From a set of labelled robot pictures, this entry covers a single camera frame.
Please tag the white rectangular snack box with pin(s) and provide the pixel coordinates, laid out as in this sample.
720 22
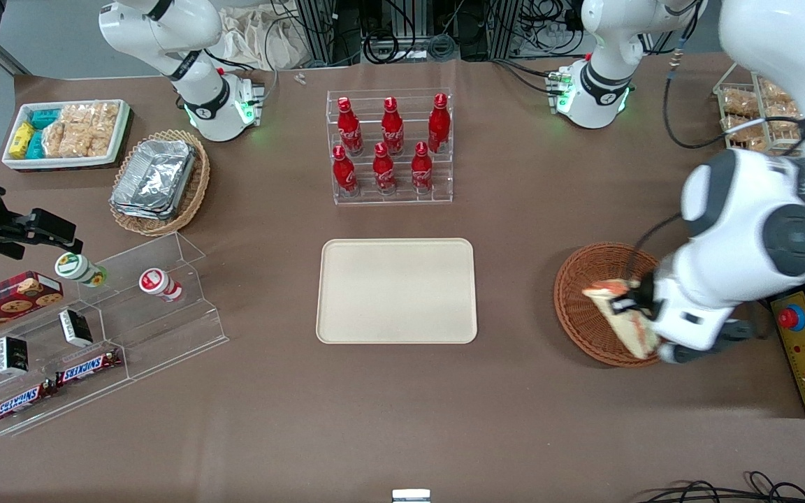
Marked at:
15 162

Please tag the triangular sandwich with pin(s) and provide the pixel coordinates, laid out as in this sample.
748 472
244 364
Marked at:
622 328

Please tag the red cola bottle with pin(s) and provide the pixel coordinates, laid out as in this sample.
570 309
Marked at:
344 175
393 129
421 171
350 129
383 171
439 126

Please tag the teal snack packet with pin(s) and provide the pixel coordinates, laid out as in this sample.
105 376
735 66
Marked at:
46 117
35 145

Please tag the yellow snack packet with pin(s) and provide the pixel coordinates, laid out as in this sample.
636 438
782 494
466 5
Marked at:
22 140

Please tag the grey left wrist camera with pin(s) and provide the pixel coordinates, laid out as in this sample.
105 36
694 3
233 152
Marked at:
717 339

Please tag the Snickers chocolate bar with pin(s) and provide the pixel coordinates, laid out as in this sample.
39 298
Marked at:
22 402
88 367

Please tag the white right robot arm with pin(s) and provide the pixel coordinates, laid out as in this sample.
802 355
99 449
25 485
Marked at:
186 42

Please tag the clear acrylic stepped shelf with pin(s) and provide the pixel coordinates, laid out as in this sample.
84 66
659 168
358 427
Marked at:
158 328

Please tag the small black carton box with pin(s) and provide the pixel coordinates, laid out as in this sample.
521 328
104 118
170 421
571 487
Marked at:
12 356
75 328

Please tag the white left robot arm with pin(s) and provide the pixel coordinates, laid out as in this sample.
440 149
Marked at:
773 209

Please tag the cream rectangular plastic tray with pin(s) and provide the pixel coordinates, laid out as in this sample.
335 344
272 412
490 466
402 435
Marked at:
395 290

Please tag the clear acrylic bottle rack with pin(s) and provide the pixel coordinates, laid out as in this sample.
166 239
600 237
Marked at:
388 199

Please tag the white cloth bag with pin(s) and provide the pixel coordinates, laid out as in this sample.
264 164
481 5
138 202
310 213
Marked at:
263 35

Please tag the green sunflower yogurt cup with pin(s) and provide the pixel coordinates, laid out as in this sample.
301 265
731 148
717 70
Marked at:
77 268

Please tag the clear bag of rice crackers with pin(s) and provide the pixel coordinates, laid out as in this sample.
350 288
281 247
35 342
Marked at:
102 129
63 133

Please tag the red emergency stop button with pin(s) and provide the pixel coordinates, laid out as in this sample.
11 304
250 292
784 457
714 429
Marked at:
792 318

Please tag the clear bag of brown snacks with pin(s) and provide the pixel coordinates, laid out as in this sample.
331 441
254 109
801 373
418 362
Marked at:
745 134
738 103
776 92

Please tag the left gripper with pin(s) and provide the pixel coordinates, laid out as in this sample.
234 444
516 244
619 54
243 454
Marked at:
643 293

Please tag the red plaid cookie box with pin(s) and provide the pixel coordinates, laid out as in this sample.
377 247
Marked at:
4 300

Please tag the red strawberry yogurt cup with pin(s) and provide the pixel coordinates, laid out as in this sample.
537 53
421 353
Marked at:
158 283

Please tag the brown round wicker basket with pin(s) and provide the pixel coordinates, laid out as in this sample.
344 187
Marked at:
577 300

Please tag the light wicker oval basket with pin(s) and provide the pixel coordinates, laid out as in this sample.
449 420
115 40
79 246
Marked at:
196 185

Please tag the stack of aluminium foil trays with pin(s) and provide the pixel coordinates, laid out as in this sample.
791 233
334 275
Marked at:
154 178

